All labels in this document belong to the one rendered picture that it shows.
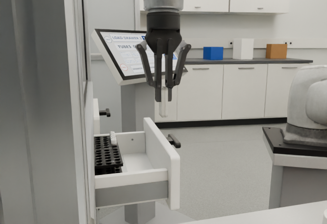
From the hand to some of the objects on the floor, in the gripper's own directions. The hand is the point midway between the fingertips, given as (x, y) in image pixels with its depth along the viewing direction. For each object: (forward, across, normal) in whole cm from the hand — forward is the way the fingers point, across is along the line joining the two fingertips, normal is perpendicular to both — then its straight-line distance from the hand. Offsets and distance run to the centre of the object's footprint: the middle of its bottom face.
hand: (163, 101), depth 67 cm
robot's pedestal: (+99, -61, -21) cm, 118 cm away
